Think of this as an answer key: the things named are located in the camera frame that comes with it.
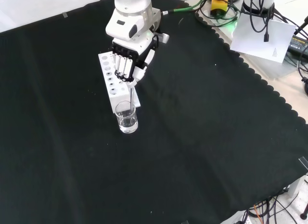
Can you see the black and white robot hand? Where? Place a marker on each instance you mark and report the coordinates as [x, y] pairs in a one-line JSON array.
[[125, 41]]

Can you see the clear glass rod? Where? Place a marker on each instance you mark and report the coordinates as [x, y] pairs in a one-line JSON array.
[[131, 96]]

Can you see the white test tube rack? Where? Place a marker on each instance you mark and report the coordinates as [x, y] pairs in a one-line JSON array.
[[119, 95]]

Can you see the clear tape strip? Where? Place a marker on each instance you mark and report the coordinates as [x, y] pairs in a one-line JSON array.
[[65, 15], [303, 162]]

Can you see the glass beaker with water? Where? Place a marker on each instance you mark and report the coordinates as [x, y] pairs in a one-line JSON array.
[[128, 124]]

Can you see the yellow stop button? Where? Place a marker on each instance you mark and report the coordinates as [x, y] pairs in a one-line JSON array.
[[219, 6]]

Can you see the black bench cloth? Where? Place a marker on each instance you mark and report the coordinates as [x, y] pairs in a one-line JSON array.
[[192, 137]]

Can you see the white paper sheet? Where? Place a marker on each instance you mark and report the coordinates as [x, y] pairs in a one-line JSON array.
[[260, 43]]

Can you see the pale base board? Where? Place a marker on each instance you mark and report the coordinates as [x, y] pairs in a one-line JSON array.
[[272, 67]]

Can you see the black power adapter yellow label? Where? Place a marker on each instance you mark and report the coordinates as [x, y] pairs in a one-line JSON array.
[[298, 44]]

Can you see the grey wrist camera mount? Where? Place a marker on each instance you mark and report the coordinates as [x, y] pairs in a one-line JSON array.
[[164, 38]]

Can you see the white bench frame leg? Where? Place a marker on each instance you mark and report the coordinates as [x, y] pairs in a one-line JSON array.
[[297, 185]]

